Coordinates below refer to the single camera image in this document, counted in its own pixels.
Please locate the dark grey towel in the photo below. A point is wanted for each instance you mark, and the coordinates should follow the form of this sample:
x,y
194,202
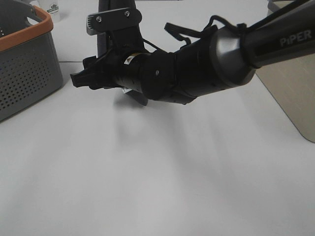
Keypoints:
x,y
104,42

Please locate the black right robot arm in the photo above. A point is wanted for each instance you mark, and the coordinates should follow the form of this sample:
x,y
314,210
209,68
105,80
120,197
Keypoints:
x,y
221,56

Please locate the white cup with green logo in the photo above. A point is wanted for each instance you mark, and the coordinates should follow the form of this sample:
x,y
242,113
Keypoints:
x,y
51,7

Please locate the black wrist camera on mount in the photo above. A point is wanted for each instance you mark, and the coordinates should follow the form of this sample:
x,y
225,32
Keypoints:
x,y
122,25

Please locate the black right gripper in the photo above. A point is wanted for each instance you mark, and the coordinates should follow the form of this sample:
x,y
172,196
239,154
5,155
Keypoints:
x,y
111,71

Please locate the grey basket with orange rim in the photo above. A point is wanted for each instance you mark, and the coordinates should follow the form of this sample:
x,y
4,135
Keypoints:
x,y
29,67

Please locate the beige storage bin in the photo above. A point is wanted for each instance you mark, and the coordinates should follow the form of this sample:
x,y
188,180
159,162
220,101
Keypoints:
x,y
292,85

